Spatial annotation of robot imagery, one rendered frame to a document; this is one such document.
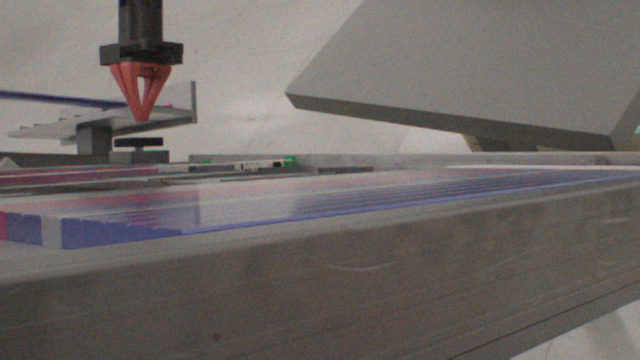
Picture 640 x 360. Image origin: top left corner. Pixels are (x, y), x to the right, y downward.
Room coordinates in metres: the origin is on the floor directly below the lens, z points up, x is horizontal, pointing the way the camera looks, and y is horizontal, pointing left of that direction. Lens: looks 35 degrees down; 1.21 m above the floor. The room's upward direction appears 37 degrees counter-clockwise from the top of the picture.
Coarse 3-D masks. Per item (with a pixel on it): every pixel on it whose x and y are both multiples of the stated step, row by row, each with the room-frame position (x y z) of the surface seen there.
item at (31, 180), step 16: (288, 160) 0.76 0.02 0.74; (0, 176) 0.62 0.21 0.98; (16, 176) 0.63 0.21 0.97; (32, 176) 0.63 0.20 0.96; (48, 176) 0.64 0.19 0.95; (64, 176) 0.64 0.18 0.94; (80, 176) 0.65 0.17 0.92; (96, 176) 0.65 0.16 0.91; (112, 176) 0.66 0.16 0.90; (128, 176) 0.67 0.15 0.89; (144, 176) 0.67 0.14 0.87; (160, 176) 0.68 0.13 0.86; (176, 176) 0.69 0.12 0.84
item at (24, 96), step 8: (0, 96) 0.98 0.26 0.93; (8, 96) 0.98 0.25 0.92; (16, 96) 0.99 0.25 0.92; (24, 96) 0.99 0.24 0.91; (32, 96) 1.00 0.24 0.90; (40, 96) 1.00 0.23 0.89; (48, 96) 1.01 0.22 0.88; (56, 96) 1.01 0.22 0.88; (64, 96) 1.02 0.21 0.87; (72, 96) 1.03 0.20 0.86; (64, 104) 1.02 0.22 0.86; (72, 104) 1.02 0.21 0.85; (80, 104) 1.03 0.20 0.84; (88, 104) 1.03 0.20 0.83; (96, 104) 1.04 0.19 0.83; (104, 104) 1.04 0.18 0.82; (112, 104) 1.05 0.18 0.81; (120, 104) 1.06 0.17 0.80
